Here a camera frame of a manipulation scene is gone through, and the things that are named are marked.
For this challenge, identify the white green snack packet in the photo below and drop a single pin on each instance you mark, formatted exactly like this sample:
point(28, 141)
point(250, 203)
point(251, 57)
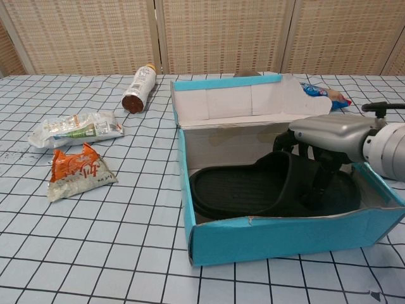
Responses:
point(79, 130)

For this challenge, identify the orange white snack packet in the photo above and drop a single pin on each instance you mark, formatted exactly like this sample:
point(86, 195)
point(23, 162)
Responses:
point(79, 171)

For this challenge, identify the blue red snack packet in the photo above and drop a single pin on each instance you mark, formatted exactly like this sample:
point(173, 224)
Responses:
point(314, 89)

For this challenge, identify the blue checkered tablecloth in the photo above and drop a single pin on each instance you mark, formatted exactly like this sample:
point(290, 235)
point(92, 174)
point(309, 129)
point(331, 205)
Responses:
point(95, 253)

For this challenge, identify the woven bamboo screen panel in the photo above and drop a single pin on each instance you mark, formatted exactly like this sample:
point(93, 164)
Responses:
point(88, 38)
point(8, 54)
point(341, 38)
point(221, 35)
point(399, 65)

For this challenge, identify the white bottle with brown drink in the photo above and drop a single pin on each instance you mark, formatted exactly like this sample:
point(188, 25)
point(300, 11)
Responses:
point(140, 85)

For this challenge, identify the blue cardboard shoe box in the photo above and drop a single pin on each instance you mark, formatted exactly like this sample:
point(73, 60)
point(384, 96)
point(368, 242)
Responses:
point(284, 234)

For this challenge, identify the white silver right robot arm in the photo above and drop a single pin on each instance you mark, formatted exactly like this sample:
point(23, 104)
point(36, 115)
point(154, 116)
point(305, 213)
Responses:
point(395, 152)

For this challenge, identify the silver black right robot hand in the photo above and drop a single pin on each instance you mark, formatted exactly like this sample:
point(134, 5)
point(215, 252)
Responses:
point(332, 133)

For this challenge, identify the black rubber slipper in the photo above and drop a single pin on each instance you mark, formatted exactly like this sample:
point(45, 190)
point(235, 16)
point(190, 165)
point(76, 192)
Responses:
point(240, 187)

